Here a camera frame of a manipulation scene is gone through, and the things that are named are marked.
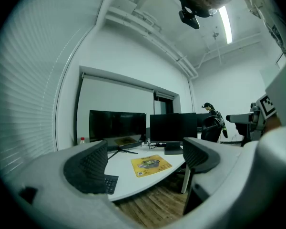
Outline person's right forearm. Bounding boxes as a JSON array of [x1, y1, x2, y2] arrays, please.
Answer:
[[264, 114, 283, 131]]

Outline white ceiling pipes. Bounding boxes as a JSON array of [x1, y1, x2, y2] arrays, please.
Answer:
[[105, 6, 199, 79]]

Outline small black monitor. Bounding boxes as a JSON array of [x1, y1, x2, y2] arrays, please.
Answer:
[[196, 113, 212, 128]]

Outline white desk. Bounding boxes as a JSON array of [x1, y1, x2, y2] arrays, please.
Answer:
[[104, 141, 192, 202]]

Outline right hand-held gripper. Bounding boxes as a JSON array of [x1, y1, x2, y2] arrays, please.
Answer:
[[225, 94, 277, 147]]

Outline yellow printed mouse pad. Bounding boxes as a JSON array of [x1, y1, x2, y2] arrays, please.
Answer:
[[131, 154, 173, 178]]

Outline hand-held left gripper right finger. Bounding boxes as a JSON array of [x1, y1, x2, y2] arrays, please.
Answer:
[[157, 137, 260, 229]]

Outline black office chair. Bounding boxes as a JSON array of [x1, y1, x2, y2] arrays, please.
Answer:
[[201, 115, 224, 143]]

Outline wide black monitor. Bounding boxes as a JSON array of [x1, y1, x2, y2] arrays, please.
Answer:
[[89, 110, 147, 154]]

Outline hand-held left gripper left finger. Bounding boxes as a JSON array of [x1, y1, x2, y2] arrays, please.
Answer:
[[4, 139, 143, 229]]

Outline black monitor on square stand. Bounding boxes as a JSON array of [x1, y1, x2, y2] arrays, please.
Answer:
[[149, 112, 198, 156]]

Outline long ceiling light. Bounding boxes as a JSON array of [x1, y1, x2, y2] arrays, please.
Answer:
[[218, 5, 233, 45]]

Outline white desk leg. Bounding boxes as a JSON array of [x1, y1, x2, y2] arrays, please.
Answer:
[[181, 166, 191, 195]]

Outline black cables on desk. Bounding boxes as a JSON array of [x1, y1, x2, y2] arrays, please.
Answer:
[[147, 140, 167, 150]]

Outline black keyboard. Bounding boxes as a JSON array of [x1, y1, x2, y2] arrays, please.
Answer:
[[104, 174, 119, 195]]

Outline white venetian blinds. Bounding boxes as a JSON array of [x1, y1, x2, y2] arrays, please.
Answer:
[[0, 0, 110, 178]]

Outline person's patterned shirt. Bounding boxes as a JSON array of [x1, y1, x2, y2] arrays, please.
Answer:
[[239, 0, 286, 58]]

